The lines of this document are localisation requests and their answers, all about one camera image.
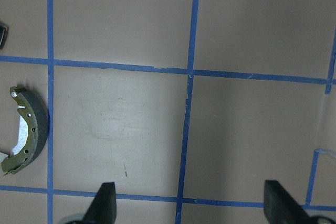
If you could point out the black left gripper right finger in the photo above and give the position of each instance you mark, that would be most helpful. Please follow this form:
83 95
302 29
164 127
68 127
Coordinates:
280 207

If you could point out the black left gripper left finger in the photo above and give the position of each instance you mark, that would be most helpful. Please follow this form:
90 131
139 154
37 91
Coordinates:
103 208

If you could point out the green brake shoe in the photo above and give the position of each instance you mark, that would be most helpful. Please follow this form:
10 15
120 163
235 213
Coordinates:
33 131

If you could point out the black brake pad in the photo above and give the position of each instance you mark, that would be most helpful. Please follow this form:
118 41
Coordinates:
3 34

